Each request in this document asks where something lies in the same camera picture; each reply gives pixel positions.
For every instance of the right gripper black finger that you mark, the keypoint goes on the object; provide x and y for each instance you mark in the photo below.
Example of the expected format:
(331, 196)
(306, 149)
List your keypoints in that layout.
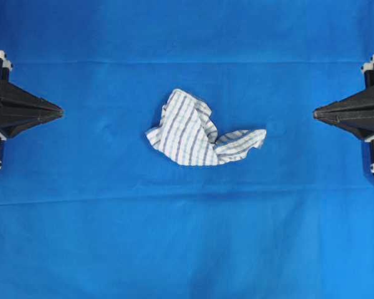
(361, 128)
(360, 101)

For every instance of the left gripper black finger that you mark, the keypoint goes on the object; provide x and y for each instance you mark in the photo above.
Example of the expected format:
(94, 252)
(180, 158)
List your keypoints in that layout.
(12, 124)
(17, 97)

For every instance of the white blue striped towel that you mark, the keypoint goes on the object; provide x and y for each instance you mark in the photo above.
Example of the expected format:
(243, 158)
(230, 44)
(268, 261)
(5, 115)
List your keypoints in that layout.
(187, 135)

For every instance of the blue table cloth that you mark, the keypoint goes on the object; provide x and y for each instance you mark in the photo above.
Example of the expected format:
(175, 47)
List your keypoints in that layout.
(88, 209)

